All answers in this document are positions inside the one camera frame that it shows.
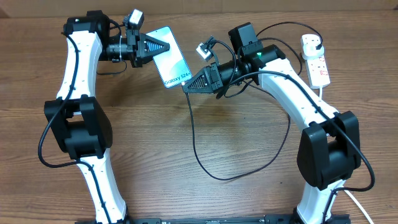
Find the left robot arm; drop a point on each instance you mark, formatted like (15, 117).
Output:
(78, 122)

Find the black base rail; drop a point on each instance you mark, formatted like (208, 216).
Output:
(211, 221)

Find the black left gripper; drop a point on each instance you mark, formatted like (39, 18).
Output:
(138, 53)

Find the white power strip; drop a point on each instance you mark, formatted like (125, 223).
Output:
(317, 70)

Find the blue Galaxy smartphone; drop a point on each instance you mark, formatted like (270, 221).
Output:
(171, 64)

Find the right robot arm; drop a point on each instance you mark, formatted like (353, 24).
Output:
(329, 149)

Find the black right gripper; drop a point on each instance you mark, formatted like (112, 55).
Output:
(214, 79)

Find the white charger plug adapter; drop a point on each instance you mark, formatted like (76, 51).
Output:
(310, 51)

